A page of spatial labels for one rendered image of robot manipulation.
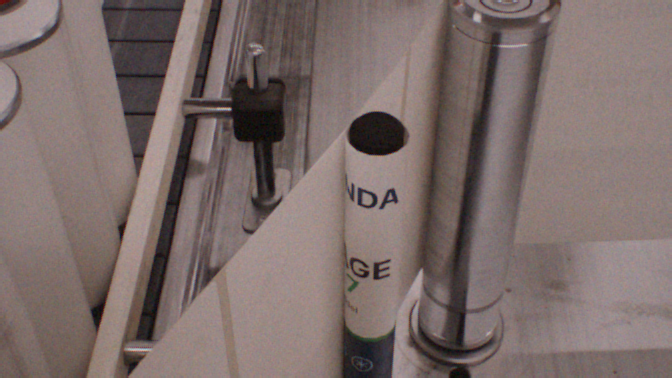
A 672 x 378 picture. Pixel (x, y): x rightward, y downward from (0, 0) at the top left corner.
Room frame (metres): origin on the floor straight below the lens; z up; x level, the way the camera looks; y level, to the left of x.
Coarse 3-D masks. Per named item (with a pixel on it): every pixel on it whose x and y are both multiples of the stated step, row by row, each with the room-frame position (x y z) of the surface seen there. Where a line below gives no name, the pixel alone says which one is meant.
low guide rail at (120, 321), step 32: (192, 0) 0.50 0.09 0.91; (192, 32) 0.46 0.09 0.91; (192, 64) 0.44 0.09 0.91; (160, 96) 0.40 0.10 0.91; (160, 128) 0.37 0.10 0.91; (160, 160) 0.35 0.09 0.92; (160, 192) 0.33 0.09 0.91; (128, 224) 0.30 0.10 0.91; (160, 224) 0.32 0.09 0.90; (128, 256) 0.28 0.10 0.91; (128, 288) 0.26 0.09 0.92; (128, 320) 0.24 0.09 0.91; (96, 352) 0.23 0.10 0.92
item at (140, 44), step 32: (128, 0) 0.55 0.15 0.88; (160, 0) 0.55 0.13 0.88; (128, 32) 0.51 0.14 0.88; (160, 32) 0.51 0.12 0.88; (128, 64) 0.48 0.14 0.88; (160, 64) 0.48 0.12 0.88; (128, 96) 0.44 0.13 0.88; (192, 96) 0.44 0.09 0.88; (128, 128) 0.41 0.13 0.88; (192, 128) 0.41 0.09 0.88; (160, 256) 0.31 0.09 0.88; (160, 288) 0.31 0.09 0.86; (96, 320) 0.27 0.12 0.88
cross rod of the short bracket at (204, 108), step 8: (184, 104) 0.40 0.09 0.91; (192, 104) 0.40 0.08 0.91; (200, 104) 0.40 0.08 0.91; (208, 104) 0.40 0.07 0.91; (216, 104) 0.40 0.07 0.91; (224, 104) 0.40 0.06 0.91; (184, 112) 0.40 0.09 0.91; (192, 112) 0.40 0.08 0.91; (200, 112) 0.40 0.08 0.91; (208, 112) 0.40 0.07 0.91; (216, 112) 0.40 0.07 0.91; (224, 112) 0.40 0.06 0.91
